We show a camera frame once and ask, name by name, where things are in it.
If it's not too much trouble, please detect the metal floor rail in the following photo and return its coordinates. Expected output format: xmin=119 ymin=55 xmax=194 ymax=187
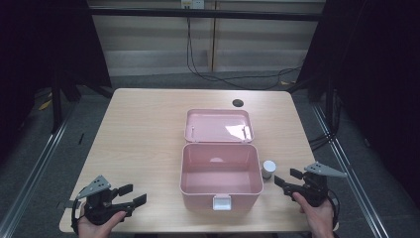
xmin=311 ymin=104 xmax=394 ymax=238
xmin=0 ymin=107 xmax=77 ymax=238

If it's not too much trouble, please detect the small white round bottle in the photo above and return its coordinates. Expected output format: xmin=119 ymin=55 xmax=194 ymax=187
xmin=261 ymin=160 xmax=277 ymax=180

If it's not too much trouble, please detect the black hanging wall cable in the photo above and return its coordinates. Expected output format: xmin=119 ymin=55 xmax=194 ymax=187
xmin=185 ymin=17 xmax=303 ymax=91

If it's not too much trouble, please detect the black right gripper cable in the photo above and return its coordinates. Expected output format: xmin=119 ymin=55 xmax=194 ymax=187
xmin=326 ymin=188 xmax=341 ymax=232

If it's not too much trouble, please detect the white wall socket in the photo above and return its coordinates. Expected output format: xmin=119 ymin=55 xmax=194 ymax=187
xmin=180 ymin=0 xmax=206 ymax=10

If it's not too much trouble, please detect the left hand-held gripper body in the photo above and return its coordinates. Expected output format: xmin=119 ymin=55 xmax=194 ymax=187
xmin=75 ymin=175 xmax=135 ymax=227

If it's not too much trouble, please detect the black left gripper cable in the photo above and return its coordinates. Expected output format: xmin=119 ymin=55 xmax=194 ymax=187
xmin=70 ymin=197 xmax=87 ymax=236

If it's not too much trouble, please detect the black metal stand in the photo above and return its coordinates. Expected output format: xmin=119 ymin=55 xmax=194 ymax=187
xmin=50 ymin=63 xmax=64 ymax=135

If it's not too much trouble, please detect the dark curtain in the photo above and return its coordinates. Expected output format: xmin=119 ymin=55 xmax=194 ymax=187
xmin=0 ymin=0 xmax=113 ymax=163
xmin=296 ymin=0 xmax=420 ymax=207

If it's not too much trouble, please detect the pink plastic storage box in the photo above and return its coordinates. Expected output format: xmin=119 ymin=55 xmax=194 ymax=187
xmin=178 ymin=108 xmax=264 ymax=212

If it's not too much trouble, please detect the yellow floor tape piece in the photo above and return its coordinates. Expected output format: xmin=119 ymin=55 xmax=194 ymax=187
xmin=38 ymin=98 xmax=53 ymax=112

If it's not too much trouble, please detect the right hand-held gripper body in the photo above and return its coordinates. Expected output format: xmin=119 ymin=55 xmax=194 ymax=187
xmin=285 ymin=161 xmax=349 ymax=208

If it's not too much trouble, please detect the black floor cable bundle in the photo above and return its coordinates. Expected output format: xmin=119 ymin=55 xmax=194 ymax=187
xmin=308 ymin=130 xmax=338 ymax=153

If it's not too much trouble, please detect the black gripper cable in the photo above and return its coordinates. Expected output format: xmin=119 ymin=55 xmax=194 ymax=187
xmin=70 ymin=197 xmax=87 ymax=236
xmin=326 ymin=188 xmax=341 ymax=232

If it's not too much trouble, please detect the person's left hand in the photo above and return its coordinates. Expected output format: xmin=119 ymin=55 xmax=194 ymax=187
xmin=76 ymin=210 xmax=128 ymax=238

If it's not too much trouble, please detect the black horizontal frame bar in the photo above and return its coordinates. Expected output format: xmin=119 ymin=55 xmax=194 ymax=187
xmin=88 ymin=7 xmax=327 ymax=23

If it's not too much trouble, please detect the person's right hand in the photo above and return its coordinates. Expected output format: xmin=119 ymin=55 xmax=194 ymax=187
xmin=291 ymin=191 xmax=335 ymax=238

